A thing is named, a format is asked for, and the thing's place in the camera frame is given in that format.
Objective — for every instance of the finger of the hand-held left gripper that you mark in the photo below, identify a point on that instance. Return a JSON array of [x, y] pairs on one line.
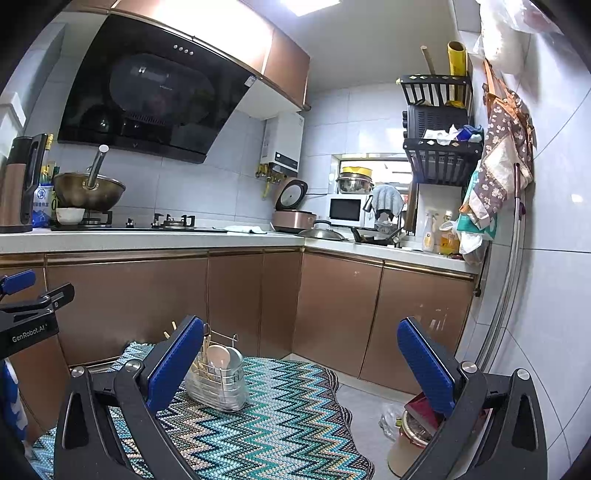
[[60, 295], [21, 279]]

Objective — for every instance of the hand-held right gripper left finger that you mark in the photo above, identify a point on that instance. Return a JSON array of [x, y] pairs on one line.
[[175, 364]]

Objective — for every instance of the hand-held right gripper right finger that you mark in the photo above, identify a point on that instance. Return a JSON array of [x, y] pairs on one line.
[[425, 364]]

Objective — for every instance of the row of wooden chopsticks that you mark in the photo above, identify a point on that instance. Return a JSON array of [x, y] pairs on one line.
[[206, 345]]

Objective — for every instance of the cream spoon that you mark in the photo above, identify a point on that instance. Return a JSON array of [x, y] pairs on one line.
[[218, 356]]

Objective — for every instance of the light blue spoon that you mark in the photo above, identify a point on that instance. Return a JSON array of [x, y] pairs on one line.
[[236, 357]]

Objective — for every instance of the dark red box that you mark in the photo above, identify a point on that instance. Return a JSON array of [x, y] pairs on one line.
[[418, 408]]

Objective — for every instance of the crumpled clear plastic bag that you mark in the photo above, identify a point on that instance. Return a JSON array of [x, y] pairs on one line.
[[392, 420]]

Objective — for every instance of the copper lower cabinets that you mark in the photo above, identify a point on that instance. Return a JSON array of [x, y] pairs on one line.
[[138, 300]]

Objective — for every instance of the blue salt bag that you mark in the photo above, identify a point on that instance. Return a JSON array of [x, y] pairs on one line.
[[42, 207]]

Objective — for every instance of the white bowl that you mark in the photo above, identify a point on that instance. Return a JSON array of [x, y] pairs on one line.
[[70, 214]]

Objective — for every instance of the brown electric kettle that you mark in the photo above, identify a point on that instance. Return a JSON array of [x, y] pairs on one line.
[[16, 194]]

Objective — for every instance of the cream plastic bucket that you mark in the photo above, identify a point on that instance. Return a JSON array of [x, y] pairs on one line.
[[406, 457]]

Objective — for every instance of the black gas stove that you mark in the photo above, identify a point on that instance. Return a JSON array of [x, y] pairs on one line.
[[138, 227]]

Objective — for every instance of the silver metal pole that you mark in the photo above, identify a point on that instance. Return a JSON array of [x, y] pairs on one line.
[[505, 286]]

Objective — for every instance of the zigzag woven mat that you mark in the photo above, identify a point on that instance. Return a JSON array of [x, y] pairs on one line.
[[277, 415]]

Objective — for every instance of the white spray bottle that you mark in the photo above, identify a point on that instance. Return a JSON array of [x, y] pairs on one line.
[[429, 240]]

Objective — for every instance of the black frying pan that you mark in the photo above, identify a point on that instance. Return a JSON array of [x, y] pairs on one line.
[[369, 240]]

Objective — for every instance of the white cloth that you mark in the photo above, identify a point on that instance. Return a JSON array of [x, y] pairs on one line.
[[244, 229]]

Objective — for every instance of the steel wok lid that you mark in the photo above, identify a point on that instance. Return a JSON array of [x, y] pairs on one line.
[[323, 234]]

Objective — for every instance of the grey-blue towel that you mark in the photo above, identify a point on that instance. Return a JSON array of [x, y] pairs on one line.
[[388, 198]]

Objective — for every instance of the white microwave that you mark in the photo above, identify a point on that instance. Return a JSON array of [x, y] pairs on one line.
[[346, 210]]

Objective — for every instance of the copper rice cooker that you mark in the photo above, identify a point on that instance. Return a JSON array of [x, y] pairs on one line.
[[293, 221]]

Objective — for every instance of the steel mixing bowl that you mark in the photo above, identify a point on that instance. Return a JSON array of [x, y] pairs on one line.
[[353, 185]]

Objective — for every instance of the yellow gas pipe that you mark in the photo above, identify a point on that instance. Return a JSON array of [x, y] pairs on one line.
[[266, 187]]

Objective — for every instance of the black metal shelf rack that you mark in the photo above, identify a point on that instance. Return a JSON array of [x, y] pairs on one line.
[[443, 161]]

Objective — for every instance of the yellow basin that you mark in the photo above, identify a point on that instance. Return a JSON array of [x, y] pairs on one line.
[[355, 171]]

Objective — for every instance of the black glass range hood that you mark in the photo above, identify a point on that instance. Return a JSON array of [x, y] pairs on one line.
[[152, 92]]

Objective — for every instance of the white rag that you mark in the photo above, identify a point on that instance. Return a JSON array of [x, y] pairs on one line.
[[438, 134]]

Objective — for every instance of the floral brown apron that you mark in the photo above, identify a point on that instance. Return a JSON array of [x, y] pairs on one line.
[[501, 138]]

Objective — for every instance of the white water heater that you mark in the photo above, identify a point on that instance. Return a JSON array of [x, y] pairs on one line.
[[281, 138]]

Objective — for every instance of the wooden stick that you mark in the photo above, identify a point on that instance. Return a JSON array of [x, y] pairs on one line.
[[428, 60]]

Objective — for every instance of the yellow roll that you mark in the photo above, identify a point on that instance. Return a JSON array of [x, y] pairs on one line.
[[457, 57]]

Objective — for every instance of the copper upper cabinet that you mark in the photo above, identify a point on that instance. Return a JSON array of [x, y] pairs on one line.
[[286, 64]]

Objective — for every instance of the hanging white plastic bag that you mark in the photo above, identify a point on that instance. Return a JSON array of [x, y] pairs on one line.
[[503, 41]]

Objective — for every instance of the ceiling light panel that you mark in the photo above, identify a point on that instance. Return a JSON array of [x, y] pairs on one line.
[[314, 5]]

